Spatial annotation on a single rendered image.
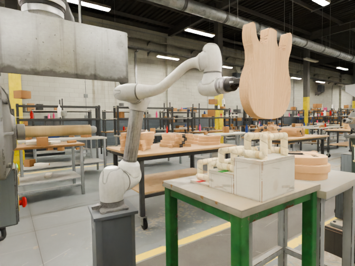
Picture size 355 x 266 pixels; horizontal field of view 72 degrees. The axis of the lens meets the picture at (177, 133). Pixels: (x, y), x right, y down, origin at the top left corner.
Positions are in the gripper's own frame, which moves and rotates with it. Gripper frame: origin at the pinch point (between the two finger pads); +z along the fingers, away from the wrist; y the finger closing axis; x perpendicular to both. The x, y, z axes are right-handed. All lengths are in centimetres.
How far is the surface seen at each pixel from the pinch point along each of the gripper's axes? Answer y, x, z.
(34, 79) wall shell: -54, 151, -1111
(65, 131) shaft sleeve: 83, -21, -12
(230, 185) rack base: 14, -49, -7
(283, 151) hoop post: -6.5, -33.4, 7.2
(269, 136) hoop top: 6.7, -25.7, 8.2
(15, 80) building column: 45, 85, -699
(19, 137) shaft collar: 95, -23, -13
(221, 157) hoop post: 10.0, -37.5, -16.4
